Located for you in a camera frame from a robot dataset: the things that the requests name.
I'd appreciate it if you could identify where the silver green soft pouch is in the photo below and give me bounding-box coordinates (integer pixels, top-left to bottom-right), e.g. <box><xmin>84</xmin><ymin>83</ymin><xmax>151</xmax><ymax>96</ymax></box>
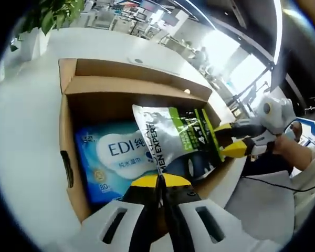
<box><xmin>132</xmin><ymin>104</ymin><xmax>225</xmax><ymax>182</ymax></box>

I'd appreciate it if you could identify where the brown cardboard shoe box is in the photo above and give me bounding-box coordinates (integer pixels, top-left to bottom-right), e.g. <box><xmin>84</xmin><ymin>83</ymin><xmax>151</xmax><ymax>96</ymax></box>
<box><xmin>58</xmin><ymin>58</ymin><xmax>242</xmax><ymax>224</ymax></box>

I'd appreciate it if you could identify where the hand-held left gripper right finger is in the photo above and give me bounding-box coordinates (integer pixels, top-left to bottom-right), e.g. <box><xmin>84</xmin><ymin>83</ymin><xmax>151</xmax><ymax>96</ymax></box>
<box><xmin>161</xmin><ymin>174</ymin><xmax>281</xmax><ymax>252</ymax></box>

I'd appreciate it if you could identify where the grey mesh office chair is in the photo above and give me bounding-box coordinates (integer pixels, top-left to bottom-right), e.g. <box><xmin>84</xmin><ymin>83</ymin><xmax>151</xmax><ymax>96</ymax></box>
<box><xmin>225</xmin><ymin>167</ymin><xmax>305</xmax><ymax>237</ymax></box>

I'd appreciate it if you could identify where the blue wet wipes soft pack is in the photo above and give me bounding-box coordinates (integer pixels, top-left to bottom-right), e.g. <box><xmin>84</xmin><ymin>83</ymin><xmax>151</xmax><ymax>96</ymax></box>
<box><xmin>75</xmin><ymin>122</ymin><xmax>161</xmax><ymax>204</ymax></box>

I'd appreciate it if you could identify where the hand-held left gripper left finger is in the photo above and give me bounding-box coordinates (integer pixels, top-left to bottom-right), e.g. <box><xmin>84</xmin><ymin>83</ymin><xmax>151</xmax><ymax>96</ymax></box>
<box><xmin>81</xmin><ymin>174</ymin><xmax>173</xmax><ymax>252</ymax></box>

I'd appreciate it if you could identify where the person's white clothing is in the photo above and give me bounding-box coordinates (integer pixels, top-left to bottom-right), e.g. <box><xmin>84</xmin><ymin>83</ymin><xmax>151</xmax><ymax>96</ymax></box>
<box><xmin>291</xmin><ymin>141</ymin><xmax>315</xmax><ymax>232</ymax></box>

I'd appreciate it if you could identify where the person's head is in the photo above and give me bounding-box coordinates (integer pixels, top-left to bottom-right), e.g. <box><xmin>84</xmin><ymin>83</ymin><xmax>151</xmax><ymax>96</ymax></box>
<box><xmin>285</xmin><ymin>120</ymin><xmax>304</xmax><ymax>141</ymax></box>

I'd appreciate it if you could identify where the black cable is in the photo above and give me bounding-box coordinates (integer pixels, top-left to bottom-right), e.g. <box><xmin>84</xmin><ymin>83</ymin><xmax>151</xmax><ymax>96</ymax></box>
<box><xmin>241</xmin><ymin>175</ymin><xmax>315</xmax><ymax>193</ymax></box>

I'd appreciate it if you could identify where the green potted plant white pot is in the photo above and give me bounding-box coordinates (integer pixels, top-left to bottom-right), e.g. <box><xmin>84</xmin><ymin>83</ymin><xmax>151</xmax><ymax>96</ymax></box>
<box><xmin>10</xmin><ymin>0</ymin><xmax>85</xmax><ymax>61</ymax></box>

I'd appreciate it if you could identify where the person's right hand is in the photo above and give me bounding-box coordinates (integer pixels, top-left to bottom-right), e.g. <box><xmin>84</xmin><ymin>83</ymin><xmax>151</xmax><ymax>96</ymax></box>
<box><xmin>272</xmin><ymin>133</ymin><xmax>299</xmax><ymax>156</ymax></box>

